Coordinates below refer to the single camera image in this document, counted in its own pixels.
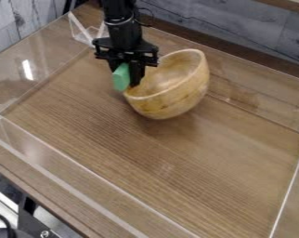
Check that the green rectangular stick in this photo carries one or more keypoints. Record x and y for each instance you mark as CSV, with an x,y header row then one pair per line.
x,y
121,77

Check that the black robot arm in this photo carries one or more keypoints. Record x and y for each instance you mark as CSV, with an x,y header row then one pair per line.
x,y
118,11

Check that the clear acrylic corner bracket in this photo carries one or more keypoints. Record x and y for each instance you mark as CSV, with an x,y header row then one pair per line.
x,y
85,35

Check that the round wooden bowl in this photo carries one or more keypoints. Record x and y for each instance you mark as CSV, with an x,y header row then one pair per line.
x,y
173,87

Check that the black table leg bracket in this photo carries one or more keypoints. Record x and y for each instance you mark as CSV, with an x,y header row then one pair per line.
x,y
28,224

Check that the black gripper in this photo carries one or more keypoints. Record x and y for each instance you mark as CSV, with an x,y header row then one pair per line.
x,y
126,47

